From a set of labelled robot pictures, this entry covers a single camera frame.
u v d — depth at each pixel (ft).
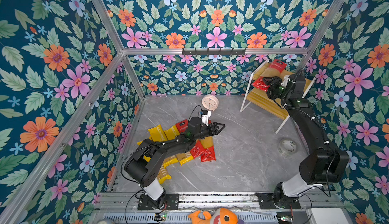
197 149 2.90
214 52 3.06
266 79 2.51
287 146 3.05
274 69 2.81
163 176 2.63
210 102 3.47
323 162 1.39
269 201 2.41
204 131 2.46
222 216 2.08
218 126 2.59
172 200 2.41
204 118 2.62
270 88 2.32
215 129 2.50
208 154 2.85
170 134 3.22
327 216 3.78
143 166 1.50
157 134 3.20
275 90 2.27
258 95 3.24
